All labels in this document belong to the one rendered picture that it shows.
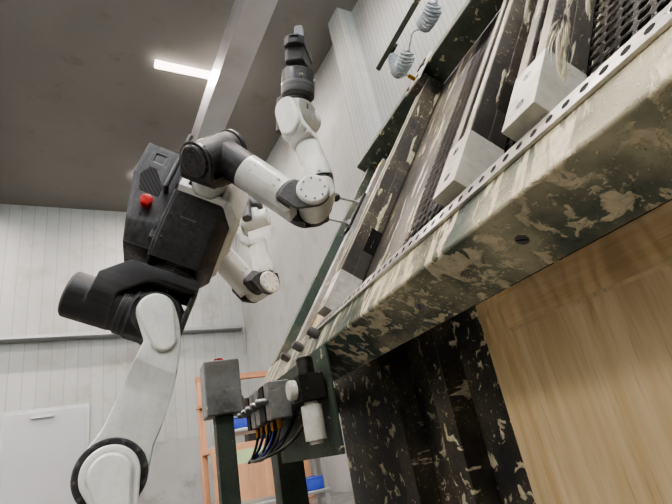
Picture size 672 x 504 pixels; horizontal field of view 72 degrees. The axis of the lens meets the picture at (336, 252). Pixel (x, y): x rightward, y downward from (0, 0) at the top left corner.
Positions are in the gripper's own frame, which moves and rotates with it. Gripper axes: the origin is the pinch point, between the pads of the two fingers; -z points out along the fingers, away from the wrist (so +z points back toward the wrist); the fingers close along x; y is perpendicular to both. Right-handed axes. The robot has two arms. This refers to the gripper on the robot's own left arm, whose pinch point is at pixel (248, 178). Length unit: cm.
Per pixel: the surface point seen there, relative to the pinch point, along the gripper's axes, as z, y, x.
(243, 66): -456, -157, -138
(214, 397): 78, -6, -30
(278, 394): 96, 9, 12
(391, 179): 36, -10, 52
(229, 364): 67, -9, -25
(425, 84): -8, -22, 73
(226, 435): 88, -13, -32
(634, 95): 111, 54, 98
